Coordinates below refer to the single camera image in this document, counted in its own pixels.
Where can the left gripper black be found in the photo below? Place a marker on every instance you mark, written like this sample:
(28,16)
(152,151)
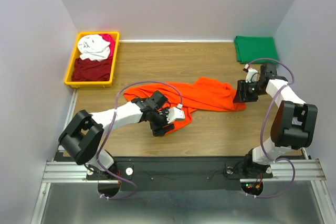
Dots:
(158,130)

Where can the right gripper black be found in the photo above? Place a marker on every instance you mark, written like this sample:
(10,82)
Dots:
(239,97)

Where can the orange t shirt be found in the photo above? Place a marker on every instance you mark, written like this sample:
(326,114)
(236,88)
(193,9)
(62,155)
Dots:
(204,94)

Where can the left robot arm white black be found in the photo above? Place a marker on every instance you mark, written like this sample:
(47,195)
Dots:
(82,136)

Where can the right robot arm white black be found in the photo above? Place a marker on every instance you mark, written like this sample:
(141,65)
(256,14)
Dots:
(293,125)

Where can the green folded t shirt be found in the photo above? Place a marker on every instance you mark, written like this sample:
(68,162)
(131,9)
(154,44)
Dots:
(252,48)

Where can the dark red t shirt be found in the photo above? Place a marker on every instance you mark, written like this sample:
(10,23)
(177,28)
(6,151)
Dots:
(87,70)

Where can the yellow plastic bin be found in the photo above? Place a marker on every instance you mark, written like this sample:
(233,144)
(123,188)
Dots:
(75,55)

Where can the pink t shirt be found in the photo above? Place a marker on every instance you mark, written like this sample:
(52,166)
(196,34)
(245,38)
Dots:
(112,42)

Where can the white t shirt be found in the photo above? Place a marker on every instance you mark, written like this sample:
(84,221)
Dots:
(93,47)

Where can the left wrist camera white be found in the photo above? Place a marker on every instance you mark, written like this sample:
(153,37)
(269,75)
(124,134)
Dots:
(175,114)

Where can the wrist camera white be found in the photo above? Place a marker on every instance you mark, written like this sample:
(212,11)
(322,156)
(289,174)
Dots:
(175,114)
(251,74)

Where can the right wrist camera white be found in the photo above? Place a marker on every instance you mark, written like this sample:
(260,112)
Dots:
(251,74)

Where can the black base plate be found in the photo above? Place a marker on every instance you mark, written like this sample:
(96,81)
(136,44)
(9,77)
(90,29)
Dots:
(130,174)

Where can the aluminium frame rail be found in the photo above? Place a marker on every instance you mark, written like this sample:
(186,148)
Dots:
(295,194)

